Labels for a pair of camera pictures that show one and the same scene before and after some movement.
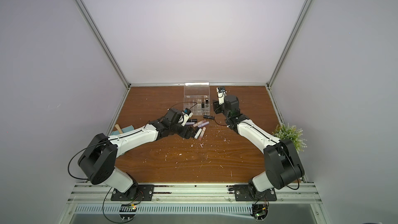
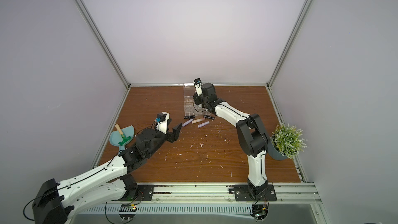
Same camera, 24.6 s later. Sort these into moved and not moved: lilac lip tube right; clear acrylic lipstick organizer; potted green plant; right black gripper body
Moved: right black gripper body
Not moved: lilac lip tube right; potted green plant; clear acrylic lipstick organizer
